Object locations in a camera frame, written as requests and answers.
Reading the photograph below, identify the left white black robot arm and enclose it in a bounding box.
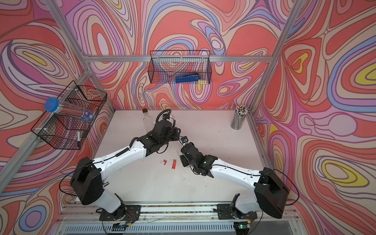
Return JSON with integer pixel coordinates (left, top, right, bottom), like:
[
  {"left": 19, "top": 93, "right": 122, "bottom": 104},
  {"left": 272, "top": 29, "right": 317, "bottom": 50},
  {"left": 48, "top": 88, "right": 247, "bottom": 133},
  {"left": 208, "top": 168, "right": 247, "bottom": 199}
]
[{"left": 70, "top": 120, "right": 181, "bottom": 213}]

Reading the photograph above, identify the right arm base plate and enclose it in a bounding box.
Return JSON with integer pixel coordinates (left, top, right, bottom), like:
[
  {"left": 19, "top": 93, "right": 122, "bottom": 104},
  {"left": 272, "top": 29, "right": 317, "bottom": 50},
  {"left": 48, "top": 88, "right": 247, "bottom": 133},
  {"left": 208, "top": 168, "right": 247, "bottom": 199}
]
[{"left": 213, "top": 204, "right": 258, "bottom": 221}]

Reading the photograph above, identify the metal cup with pencils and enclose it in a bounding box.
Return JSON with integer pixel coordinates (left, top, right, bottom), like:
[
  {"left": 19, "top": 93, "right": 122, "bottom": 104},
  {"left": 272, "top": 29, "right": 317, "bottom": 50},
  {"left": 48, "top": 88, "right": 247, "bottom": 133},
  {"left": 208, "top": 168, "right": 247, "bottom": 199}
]
[{"left": 231, "top": 105, "right": 249, "bottom": 130}]

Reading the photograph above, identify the black wire basket left wall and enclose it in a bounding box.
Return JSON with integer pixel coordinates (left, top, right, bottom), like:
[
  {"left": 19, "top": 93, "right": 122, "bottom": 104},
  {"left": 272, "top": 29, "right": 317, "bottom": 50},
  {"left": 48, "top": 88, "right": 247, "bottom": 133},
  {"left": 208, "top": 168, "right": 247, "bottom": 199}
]
[{"left": 31, "top": 81, "right": 107, "bottom": 150}]

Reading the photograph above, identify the clear bottle blue label cork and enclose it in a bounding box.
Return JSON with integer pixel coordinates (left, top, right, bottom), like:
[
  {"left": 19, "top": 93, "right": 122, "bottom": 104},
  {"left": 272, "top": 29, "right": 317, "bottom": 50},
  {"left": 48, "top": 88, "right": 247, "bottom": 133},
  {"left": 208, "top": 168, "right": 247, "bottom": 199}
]
[{"left": 172, "top": 141, "right": 183, "bottom": 159}]

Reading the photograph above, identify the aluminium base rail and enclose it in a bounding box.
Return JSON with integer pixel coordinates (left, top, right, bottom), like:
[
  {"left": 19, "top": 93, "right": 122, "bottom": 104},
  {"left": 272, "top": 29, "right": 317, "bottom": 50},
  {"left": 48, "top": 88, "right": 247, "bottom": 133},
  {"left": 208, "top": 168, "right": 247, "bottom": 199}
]
[{"left": 58, "top": 201, "right": 297, "bottom": 224}]

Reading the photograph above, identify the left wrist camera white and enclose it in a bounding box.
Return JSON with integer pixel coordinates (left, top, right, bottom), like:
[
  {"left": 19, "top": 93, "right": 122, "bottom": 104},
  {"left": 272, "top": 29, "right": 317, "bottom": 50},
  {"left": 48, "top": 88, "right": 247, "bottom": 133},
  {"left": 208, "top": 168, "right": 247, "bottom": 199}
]
[{"left": 162, "top": 113, "right": 170, "bottom": 120}]

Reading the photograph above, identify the black wire basket back wall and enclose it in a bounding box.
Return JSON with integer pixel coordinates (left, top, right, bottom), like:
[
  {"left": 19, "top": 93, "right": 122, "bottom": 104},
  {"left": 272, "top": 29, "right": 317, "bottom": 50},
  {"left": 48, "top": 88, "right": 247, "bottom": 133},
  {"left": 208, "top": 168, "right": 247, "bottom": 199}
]
[{"left": 148, "top": 50, "right": 212, "bottom": 85}]

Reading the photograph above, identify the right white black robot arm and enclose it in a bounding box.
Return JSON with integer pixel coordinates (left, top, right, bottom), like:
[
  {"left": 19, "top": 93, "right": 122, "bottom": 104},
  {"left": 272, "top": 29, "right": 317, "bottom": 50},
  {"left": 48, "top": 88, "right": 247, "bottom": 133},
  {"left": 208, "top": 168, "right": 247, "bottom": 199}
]
[{"left": 180, "top": 143, "right": 290, "bottom": 219}]

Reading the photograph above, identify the blue tool in basket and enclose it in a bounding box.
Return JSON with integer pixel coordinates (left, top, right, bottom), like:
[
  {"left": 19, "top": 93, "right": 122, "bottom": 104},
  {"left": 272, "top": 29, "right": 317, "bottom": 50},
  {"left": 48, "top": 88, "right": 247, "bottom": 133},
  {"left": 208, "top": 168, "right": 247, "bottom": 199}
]
[{"left": 175, "top": 72, "right": 201, "bottom": 83}]

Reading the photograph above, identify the black marker in basket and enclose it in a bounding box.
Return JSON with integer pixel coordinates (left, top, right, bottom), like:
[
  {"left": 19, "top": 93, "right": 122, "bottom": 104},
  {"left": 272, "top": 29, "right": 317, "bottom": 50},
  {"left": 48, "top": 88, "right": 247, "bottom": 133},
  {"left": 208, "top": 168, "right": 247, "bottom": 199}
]
[{"left": 77, "top": 131, "right": 81, "bottom": 148}]

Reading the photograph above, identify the clear bottle with black cap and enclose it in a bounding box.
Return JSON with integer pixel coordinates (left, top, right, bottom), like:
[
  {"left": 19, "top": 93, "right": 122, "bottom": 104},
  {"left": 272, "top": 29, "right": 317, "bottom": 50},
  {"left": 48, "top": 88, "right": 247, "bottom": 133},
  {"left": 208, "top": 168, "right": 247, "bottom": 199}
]
[{"left": 142, "top": 108, "right": 155, "bottom": 132}]

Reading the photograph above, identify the black wire basket wall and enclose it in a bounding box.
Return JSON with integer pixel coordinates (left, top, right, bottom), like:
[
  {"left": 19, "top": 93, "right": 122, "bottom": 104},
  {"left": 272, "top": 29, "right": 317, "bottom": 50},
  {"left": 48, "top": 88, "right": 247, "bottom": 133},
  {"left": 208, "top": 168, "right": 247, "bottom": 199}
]
[
  {"left": 31, "top": 81, "right": 107, "bottom": 150},
  {"left": 148, "top": 50, "right": 212, "bottom": 85}
]

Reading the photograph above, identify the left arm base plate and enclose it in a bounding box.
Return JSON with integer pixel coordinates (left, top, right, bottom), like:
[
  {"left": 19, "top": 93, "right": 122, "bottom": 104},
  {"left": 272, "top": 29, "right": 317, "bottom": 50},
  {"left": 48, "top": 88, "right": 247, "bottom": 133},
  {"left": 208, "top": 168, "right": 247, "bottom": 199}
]
[{"left": 99, "top": 205, "right": 141, "bottom": 222}]

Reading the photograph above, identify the clear tube with blue cap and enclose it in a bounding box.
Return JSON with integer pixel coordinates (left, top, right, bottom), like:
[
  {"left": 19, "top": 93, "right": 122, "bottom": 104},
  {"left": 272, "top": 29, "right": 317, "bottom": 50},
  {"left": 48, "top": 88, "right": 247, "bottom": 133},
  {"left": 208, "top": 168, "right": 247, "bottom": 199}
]
[{"left": 44, "top": 98, "right": 94, "bottom": 122}]

